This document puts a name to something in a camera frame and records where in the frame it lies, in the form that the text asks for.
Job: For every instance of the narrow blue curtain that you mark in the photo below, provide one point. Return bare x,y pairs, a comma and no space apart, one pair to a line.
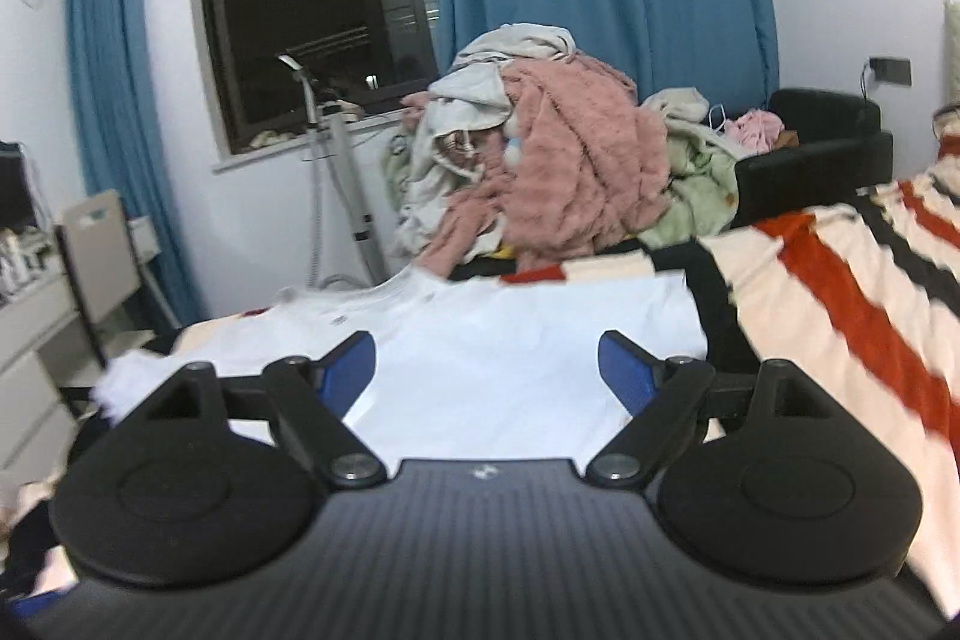
112,85

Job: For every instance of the red black cream striped blanket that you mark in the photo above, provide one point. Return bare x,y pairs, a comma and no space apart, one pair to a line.
825,310

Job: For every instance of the white t-shirt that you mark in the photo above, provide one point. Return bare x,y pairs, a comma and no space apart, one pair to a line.
487,347

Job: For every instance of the pale green garment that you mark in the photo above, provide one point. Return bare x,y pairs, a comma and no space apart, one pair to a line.
391,168

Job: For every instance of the pink fuzzy blanket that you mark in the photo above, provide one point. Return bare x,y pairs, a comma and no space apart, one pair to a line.
577,160

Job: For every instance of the black armchair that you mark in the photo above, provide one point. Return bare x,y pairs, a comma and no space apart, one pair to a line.
817,160

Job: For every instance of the grey white garment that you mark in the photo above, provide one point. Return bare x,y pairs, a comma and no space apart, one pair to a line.
469,108

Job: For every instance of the white drawer cabinet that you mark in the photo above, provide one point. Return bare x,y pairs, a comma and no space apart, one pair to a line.
37,347

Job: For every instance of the pink cloth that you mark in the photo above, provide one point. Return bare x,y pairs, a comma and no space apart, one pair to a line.
754,130

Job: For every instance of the cream garment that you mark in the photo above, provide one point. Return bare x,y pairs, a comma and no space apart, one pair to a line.
510,44

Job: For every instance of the black wall outlet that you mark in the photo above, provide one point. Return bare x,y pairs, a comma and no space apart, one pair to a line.
891,71

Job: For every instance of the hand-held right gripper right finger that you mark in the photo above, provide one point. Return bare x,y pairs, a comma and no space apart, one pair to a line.
626,374

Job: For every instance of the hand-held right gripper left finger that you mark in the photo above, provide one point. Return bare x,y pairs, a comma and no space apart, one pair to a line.
351,374

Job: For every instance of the group of small bottles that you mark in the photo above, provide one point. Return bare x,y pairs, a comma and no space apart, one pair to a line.
19,261

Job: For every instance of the beige garment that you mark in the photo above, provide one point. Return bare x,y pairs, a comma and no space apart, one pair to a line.
675,104

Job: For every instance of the black monitor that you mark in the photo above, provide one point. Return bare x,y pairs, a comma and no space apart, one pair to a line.
15,183

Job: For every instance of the beige chair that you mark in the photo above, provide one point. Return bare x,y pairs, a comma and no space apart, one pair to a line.
94,257

